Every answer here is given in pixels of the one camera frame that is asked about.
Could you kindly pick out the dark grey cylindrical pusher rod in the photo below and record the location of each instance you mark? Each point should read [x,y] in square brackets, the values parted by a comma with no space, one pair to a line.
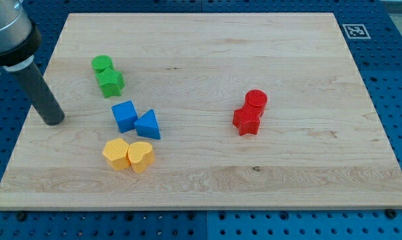
[38,92]

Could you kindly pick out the white fiducial marker tag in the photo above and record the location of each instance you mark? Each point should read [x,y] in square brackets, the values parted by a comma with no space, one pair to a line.
[356,31]

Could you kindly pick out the blue triangle block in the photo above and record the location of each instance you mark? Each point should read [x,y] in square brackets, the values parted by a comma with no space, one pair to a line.
[147,126]

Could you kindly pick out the red cylinder block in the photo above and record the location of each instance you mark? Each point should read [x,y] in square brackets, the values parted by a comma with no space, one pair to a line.
[256,100]

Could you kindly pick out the green star block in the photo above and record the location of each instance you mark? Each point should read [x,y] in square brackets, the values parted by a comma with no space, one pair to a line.
[110,82]

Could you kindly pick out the red star block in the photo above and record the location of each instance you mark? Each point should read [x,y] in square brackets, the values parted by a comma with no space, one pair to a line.
[247,120]

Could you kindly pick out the green cylinder block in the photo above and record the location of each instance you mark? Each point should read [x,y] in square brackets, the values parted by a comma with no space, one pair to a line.
[101,63]

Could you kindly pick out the blue cube block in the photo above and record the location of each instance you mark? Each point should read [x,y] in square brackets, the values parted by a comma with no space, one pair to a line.
[125,116]

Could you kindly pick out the yellow heart block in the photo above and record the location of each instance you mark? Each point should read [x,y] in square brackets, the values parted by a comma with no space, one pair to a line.
[141,155]

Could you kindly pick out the yellow hexagon block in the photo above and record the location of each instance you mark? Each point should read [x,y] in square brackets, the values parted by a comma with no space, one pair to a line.
[116,154]

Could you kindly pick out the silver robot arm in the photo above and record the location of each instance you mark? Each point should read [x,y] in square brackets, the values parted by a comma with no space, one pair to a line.
[19,40]

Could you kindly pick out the light wooden board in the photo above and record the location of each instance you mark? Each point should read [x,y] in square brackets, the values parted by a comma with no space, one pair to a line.
[320,143]

